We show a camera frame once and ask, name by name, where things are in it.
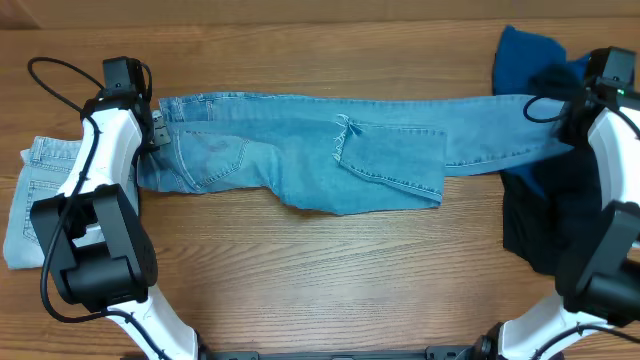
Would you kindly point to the medium blue denim jeans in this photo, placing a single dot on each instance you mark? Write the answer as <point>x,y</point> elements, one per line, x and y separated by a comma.
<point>342,156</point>

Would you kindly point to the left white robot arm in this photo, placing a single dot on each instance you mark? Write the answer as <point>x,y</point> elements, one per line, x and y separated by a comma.
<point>96,250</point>

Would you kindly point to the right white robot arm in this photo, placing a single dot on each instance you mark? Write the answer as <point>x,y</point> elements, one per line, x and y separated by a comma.
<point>596,283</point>

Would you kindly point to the blue t-shirt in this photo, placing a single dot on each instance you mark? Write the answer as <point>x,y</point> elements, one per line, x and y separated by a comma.
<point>535,65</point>

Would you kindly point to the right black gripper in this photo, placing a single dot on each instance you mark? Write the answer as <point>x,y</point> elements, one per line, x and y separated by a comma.
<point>570,128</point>

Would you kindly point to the dark navy garment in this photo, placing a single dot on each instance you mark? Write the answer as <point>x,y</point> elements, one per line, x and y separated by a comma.
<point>541,231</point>

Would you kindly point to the light blue folded jeans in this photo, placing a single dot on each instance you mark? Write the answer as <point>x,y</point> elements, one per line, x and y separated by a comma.
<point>46,166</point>

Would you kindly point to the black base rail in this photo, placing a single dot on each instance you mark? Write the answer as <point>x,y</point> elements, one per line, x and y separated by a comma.
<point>430,353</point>

